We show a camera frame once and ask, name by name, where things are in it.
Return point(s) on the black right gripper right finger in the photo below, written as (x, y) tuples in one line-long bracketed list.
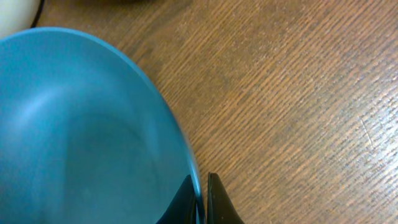
[(220, 209)]

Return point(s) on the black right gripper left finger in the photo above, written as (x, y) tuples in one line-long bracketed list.
[(182, 209)]

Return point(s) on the beige bowl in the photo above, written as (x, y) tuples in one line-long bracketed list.
[(18, 15)]

